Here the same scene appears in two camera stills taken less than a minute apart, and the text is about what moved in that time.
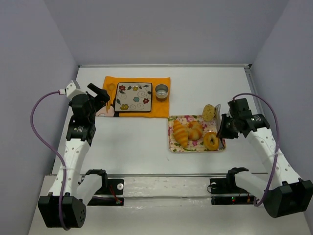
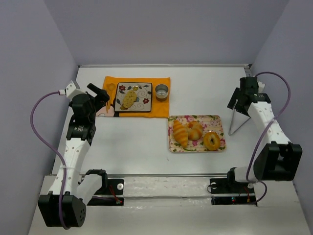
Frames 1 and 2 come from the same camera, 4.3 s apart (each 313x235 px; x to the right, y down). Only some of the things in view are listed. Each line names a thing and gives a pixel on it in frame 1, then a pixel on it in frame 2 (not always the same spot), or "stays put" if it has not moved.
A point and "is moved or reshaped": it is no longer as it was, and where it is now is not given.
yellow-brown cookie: x=208 y=112 → x=129 y=98
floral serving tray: x=193 y=146 stays put
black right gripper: x=226 y=126 → x=240 y=105
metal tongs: x=217 y=115 is moved or reshaped
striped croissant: x=180 y=133 stays put
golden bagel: x=211 y=141 stays put
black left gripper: x=97 y=98 stays put
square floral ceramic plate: x=133 y=97 stays put
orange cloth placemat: x=158 y=109 stays put
